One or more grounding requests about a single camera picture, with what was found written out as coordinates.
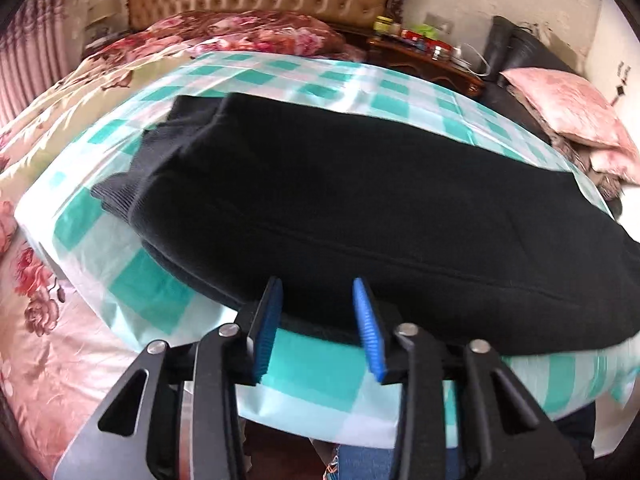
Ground black fleece pants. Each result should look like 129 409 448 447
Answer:
91 93 639 356

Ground teal white checkered cloth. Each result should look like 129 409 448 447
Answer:
15 52 639 448

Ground red floral quilt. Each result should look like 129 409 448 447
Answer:
0 8 367 476

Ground dark wooden nightstand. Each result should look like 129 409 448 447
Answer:
336 25 485 99

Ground white power strip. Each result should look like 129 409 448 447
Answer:
450 47 473 72

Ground glass jar with lid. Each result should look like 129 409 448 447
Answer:
432 44 451 62

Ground lower pink floral pillow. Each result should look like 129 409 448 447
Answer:
589 148 640 185

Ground plaid folded blanket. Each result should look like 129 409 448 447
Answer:
506 84 622 202

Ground large pink floral pillow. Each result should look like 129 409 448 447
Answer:
501 67 636 151

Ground green crumpled bag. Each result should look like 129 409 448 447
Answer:
410 24 440 40

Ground yellow lidded jar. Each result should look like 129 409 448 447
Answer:
373 15 395 36

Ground black leather armchair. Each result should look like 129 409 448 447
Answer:
479 14 624 219

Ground red tassel ornament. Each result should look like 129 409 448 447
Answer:
611 62 631 107

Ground pink pleated curtain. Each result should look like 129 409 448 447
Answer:
1 0 70 125

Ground white wardrobe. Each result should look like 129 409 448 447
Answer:
585 0 639 136

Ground wall power outlet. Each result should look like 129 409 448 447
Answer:
424 13 454 36

